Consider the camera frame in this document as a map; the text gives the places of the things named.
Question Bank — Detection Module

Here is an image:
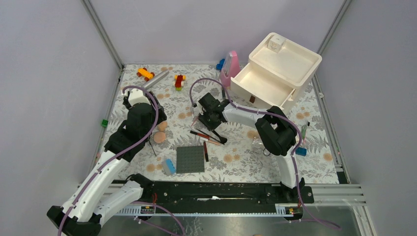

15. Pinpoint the orange toy car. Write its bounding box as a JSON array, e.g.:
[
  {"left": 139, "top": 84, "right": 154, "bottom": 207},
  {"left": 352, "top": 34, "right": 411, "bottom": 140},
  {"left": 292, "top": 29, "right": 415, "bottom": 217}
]
[{"left": 137, "top": 67, "right": 155, "bottom": 82}]

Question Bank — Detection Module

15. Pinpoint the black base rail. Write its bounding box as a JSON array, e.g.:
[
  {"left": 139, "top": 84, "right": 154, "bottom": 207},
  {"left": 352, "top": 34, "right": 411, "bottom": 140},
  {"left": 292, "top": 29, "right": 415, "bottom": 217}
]
[{"left": 138, "top": 181, "right": 314, "bottom": 214}]

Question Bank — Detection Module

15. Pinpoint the white cosmetic box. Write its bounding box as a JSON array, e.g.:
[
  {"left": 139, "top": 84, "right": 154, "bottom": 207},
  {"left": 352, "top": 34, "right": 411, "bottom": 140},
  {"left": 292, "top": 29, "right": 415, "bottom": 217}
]
[{"left": 268, "top": 35, "right": 286, "bottom": 53}]

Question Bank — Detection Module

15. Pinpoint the red yellow toy figure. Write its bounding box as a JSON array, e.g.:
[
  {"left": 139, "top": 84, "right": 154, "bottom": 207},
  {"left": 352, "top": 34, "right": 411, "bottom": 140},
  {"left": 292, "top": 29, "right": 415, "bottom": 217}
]
[{"left": 174, "top": 75, "right": 186, "bottom": 91}]

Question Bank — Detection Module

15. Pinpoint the small peach makeup sponge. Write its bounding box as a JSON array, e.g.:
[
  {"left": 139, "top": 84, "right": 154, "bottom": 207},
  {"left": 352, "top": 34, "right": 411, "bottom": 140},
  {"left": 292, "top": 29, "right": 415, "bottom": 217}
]
[{"left": 157, "top": 121, "right": 168, "bottom": 132}]

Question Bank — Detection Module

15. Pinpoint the black makeup brush large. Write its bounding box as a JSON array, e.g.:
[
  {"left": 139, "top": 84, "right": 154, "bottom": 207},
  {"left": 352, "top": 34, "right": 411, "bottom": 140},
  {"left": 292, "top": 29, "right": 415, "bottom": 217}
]
[{"left": 212, "top": 130, "right": 228, "bottom": 144}]

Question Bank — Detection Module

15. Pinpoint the green clip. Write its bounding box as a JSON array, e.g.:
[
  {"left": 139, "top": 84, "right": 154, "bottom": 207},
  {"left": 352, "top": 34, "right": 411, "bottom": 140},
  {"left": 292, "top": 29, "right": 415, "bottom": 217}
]
[{"left": 101, "top": 119, "right": 108, "bottom": 128}]

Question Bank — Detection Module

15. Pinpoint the grey lego baseplate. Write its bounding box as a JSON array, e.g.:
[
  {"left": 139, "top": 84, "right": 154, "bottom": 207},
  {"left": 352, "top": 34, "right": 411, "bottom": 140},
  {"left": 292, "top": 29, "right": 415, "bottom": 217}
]
[{"left": 176, "top": 146, "right": 205, "bottom": 174}]

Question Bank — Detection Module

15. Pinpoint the red black lip gloss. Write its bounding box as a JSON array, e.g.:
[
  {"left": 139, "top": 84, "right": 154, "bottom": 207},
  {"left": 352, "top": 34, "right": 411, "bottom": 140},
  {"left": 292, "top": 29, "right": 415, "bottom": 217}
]
[{"left": 190, "top": 130, "right": 210, "bottom": 139}]

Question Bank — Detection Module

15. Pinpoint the clear plastic bag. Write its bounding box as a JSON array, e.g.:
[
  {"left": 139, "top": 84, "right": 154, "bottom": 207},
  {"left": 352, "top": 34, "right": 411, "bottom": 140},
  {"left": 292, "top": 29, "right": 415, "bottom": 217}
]
[{"left": 252, "top": 138, "right": 263, "bottom": 146}]

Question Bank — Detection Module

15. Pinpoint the round peach makeup sponge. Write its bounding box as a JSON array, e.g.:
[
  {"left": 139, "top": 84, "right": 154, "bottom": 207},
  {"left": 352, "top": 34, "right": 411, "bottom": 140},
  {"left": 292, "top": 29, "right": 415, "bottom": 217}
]
[{"left": 153, "top": 131, "right": 166, "bottom": 144}]

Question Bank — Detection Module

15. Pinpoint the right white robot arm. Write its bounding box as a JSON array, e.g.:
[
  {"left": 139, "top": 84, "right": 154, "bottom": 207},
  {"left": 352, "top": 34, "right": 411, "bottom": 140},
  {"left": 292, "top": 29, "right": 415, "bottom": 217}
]
[{"left": 191, "top": 93, "right": 302, "bottom": 203}]

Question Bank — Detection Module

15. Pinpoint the blue grey lego brick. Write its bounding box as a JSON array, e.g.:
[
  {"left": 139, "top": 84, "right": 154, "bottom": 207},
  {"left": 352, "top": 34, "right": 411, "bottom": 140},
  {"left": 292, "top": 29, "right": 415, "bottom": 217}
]
[{"left": 161, "top": 159, "right": 176, "bottom": 176}]

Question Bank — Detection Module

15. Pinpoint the blue lego brick right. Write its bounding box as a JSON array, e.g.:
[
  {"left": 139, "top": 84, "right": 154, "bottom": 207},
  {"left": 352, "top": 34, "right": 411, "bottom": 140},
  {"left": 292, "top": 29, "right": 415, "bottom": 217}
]
[{"left": 296, "top": 147, "right": 307, "bottom": 156}]

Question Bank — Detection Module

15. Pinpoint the cream three-drawer organizer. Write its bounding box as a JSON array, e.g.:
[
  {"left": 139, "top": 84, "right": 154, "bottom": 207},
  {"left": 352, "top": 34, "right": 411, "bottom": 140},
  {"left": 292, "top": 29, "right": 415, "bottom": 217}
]
[{"left": 230, "top": 32, "right": 322, "bottom": 113}]

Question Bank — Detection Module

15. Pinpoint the blue toy brick back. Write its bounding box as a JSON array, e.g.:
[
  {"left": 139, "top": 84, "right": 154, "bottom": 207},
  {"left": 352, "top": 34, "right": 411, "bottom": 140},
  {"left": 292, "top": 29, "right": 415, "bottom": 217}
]
[{"left": 215, "top": 59, "right": 225, "bottom": 71}]

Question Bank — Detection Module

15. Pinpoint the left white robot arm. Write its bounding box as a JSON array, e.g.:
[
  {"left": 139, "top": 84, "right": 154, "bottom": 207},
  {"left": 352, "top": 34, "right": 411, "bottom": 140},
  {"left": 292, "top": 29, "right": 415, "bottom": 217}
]
[{"left": 47, "top": 86, "right": 167, "bottom": 236}]

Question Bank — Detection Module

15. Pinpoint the thin black makeup brush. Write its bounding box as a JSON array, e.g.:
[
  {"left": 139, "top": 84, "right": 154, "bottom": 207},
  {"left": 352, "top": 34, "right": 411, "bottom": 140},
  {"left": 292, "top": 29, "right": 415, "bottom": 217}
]
[{"left": 196, "top": 129, "right": 221, "bottom": 143}]

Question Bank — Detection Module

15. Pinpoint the green mascara tube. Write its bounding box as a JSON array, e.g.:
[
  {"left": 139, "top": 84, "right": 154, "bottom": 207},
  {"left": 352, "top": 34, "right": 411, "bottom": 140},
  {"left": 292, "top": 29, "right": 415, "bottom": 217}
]
[{"left": 301, "top": 121, "right": 310, "bottom": 140}]

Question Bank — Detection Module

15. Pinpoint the dark red lipstick tube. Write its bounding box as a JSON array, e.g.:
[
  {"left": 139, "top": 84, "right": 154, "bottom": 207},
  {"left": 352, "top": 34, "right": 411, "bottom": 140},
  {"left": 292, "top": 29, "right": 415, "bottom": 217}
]
[{"left": 203, "top": 141, "right": 209, "bottom": 162}]

